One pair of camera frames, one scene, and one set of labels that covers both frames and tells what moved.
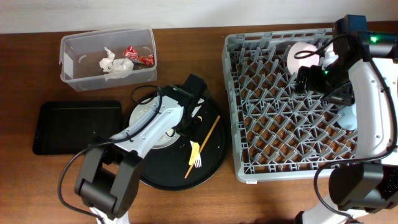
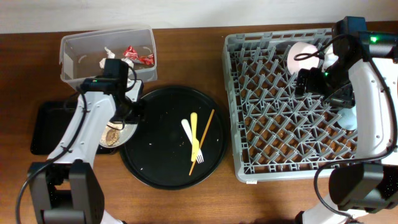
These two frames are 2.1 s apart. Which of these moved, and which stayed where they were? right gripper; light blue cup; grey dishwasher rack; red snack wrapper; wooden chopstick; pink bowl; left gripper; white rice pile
Moved: white rice pile; left gripper; wooden chopstick
Stayed: right gripper; grey dishwasher rack; pink bowl; light blue cup; red snack wrapper
